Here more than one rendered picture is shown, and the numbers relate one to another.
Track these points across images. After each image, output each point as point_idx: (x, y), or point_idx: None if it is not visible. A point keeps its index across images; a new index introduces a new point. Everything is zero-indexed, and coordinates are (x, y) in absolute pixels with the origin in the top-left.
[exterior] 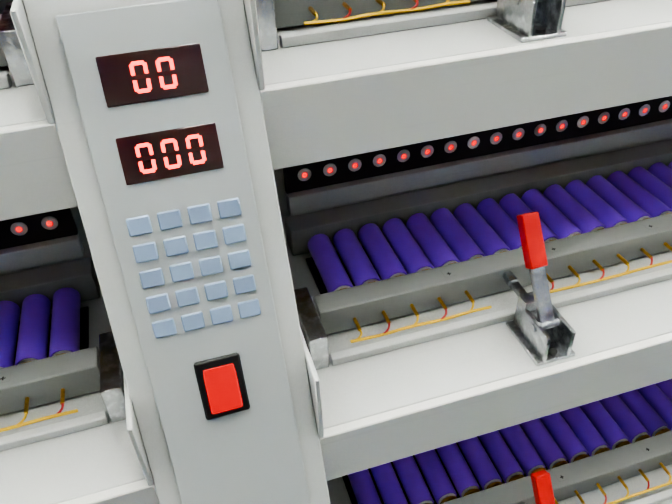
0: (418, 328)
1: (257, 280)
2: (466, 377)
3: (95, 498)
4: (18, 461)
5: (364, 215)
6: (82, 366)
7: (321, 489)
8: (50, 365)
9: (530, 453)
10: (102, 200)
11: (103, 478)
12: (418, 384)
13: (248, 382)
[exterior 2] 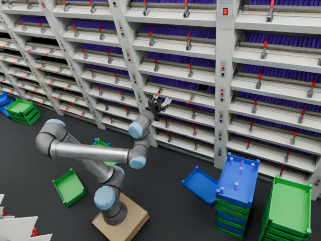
0: (256, 13)
1: (231, 0)
2: (255, 20)
3: (210, 20)
4: (205, 14)
5: None
6: (214, 5)
7: (233, 28)
8: (211, 5)
9: (273, 41)
10: None
11: (212, 18)
12: (249, 19)
13: (228, 12)
